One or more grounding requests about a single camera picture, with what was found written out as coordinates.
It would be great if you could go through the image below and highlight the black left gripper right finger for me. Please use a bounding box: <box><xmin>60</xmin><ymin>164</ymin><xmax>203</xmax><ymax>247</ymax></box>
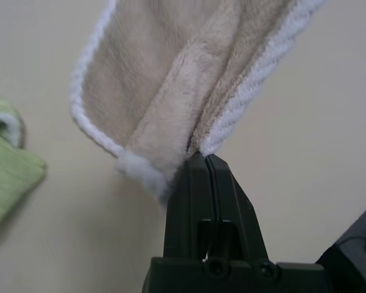
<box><xmin>206</xmin><ymin>154</ymin><xmax>268</xmax><ymax>266</ymax></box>

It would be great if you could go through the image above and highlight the green folded towel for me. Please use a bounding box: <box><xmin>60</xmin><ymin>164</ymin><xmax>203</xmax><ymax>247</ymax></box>
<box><xmin>0</xmin><ymin>96</ymin><xmax>48</xmax><ymax>251</ymax></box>

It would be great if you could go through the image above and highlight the beige towel with white trim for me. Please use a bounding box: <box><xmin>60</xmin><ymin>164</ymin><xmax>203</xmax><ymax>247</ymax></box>
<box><xmin>68</xmin><ymin>0</ymin><xmax>327</xmax><ymax>211</ymax></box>

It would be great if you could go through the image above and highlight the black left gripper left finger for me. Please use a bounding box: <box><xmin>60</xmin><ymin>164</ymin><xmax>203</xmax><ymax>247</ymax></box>
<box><xmin>163</xmin><ymin>152</ymin><xmax>216</xmax><ymax>266</ymax></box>

